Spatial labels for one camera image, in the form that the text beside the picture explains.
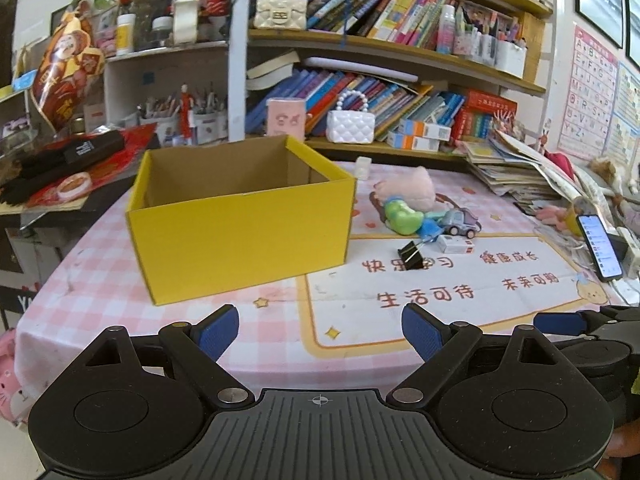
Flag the white spray bottle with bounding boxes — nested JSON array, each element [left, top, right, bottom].
[[436, 4, 457, 53]]

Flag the blue plastic clip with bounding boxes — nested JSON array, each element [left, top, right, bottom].
[[415, 217, 446, 247]]

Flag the white bottle yellow label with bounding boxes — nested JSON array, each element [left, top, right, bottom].
[[116, 14, 137, 56]]

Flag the red patterned tape roll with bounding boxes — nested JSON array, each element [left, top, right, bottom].
[[55, 172, 93, 200]]

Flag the yellow wooden bookshelf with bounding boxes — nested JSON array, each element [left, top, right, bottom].
[[227, 0, 556, 161]]

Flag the white pen holder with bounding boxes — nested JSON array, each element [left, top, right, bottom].
[[495, 40, 528, 79]]

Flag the pink checkered printed desk mat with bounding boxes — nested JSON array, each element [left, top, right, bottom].
[[15, 160, 636, 411]]

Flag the red thick dictionary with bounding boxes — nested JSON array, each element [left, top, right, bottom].
[[462, 89, 518, 118]]

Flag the person's right forearm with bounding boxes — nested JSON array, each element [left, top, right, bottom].
[[597, 422, 640, 480]]

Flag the white eraser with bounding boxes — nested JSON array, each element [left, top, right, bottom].
[[436, 235, 475, 255]]

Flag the stack of books and papers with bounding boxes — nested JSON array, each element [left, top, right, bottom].
[[460, 130, 586, 216]]

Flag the pink plush toy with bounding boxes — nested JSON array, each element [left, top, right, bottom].
[[374, 166, 437, 211]]

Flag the red book set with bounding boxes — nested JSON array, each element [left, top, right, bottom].
[[452, 107, 506, 140]]

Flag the grey toy car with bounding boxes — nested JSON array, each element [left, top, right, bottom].
[[441, 208, 482, 237]]

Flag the red figurine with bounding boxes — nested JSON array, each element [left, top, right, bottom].
[[179, 84, 195, 141]]

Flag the white quilted pearl-handle handbag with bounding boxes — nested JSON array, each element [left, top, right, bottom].
[[326, 90, 377, 144]]

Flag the yellow cardboard box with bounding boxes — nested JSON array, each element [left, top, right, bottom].
[[125, 135, 357, 307]]

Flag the white shelf unit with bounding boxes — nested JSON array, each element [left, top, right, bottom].
[[102, 40, 231, 148]]

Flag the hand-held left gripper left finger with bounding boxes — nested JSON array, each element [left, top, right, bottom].
[[82, 304, 256, 409]]

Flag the row of thin colourful books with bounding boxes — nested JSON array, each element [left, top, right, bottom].
[[300, 0, 468, 51]]

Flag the white brush holder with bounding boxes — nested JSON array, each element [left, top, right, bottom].
[[192, 92, 228, 146], [137, 95, 181, 148]]

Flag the red cloth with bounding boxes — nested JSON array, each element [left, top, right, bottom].
[[542, 150, 576, 181]]

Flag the pink soft toy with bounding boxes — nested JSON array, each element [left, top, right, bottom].
[[535, 204, 571, 231]]

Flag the rolled white paper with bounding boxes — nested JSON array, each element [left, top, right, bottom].
[[300, 56, 420, 83]]

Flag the yellow and blue wall poster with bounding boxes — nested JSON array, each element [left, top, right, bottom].
[[597, 62, 640, 171]]

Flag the smartphone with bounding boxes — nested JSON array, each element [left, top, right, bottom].
[[576, 214, 625, 282]]

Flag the pink alphabet wall poster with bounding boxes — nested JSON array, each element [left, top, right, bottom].
[[557, 25, 621, 161]]

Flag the long black box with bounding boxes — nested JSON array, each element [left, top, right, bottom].
[[20, 130, 127, 171]]

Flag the pink cylindrical container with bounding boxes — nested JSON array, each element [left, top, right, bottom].
[[266, 97, 307, 141]]

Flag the blond hair doll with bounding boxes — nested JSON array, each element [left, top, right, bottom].
[[587, 156, 640, 196]]

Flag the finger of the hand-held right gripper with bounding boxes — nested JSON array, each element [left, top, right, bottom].
[[532, 309, 607, 337]]

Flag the red and gold decoration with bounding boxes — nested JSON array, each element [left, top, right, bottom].
[[31, 2, 107, 133]]

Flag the black binder clip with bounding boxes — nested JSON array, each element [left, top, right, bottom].
[[397, 241, 426, 270]]

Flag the cream quilted pearl-handle handbag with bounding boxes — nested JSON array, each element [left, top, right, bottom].
[[252, 0, 308, 30]]

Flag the orange and white box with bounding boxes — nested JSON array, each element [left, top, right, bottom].
[[400, 119, 453, 141], [387, 131, 441, 153]]

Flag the green toy figure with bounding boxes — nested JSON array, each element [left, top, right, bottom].
[[382, 199, 426, 236]]

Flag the row of blue-spined books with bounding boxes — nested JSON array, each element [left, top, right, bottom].
[[245, 67, 466, 141]]

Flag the thick cream-paged books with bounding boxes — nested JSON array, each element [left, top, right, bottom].
[[245, 50, 301, 92]]

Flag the pink cartoon bag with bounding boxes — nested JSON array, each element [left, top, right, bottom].
[[0, 327, 31, 423]]

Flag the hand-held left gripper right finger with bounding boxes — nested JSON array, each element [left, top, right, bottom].
[[386, 304, 565, 408]]

